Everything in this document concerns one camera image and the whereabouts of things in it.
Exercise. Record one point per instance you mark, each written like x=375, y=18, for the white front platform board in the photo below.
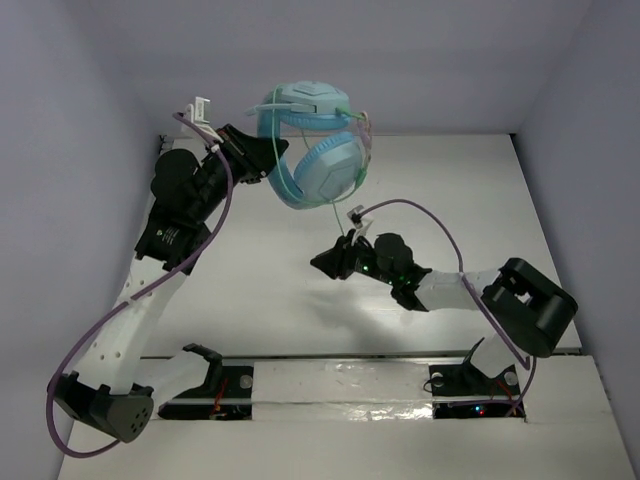
x=569, y=432

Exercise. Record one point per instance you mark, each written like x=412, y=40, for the light blue headphones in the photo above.
x=334, y=167

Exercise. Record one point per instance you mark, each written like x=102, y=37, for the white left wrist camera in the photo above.
x=198, y=116

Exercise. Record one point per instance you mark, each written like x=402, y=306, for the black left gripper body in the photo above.
x=242, y=156

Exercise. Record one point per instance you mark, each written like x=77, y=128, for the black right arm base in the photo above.
x=484, y=384

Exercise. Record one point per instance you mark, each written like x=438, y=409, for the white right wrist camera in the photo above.
x=360, y=221

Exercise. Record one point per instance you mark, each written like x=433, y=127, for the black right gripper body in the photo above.
x=358, y=258

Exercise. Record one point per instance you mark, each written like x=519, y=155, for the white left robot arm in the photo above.
x=96, y=384

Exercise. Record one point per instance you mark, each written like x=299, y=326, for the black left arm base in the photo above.
x=223, y=392

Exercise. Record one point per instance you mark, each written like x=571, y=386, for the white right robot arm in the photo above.
x=529, y=312

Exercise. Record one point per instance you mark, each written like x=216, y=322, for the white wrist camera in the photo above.
x=198, y=116
x=360, y=221

